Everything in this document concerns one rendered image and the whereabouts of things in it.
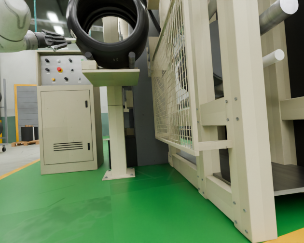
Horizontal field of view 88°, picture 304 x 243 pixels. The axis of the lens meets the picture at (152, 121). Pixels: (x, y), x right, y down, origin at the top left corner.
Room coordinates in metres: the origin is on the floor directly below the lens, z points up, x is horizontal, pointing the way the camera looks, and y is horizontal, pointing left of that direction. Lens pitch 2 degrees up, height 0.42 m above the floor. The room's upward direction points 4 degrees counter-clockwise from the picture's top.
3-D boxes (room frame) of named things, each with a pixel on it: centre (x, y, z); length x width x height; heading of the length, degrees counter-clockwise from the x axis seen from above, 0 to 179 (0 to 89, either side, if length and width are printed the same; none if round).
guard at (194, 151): (1.02, -0.09, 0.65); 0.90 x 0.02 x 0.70; 8
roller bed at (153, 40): (1.47, -0.08, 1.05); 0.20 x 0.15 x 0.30; 8
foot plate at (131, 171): (1.45, 0.32, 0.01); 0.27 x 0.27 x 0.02; 8
